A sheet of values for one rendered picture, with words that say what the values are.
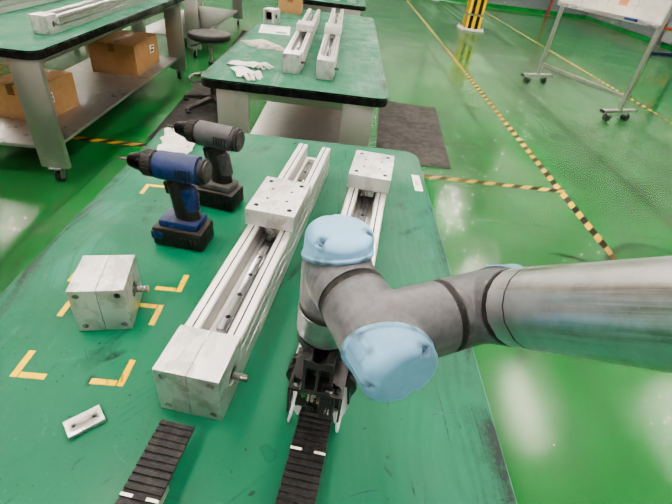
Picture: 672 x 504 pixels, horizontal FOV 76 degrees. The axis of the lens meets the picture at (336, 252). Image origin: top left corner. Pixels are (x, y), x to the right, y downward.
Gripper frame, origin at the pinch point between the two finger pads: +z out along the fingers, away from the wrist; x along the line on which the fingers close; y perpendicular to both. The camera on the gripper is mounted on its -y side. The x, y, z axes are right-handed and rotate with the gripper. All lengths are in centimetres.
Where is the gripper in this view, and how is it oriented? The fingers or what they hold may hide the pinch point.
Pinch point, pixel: (317, 408)
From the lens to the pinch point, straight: 71.9
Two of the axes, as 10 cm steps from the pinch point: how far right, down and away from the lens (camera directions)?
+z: -1.0, 8.0, 5.9
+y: -1.7, 5.7, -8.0
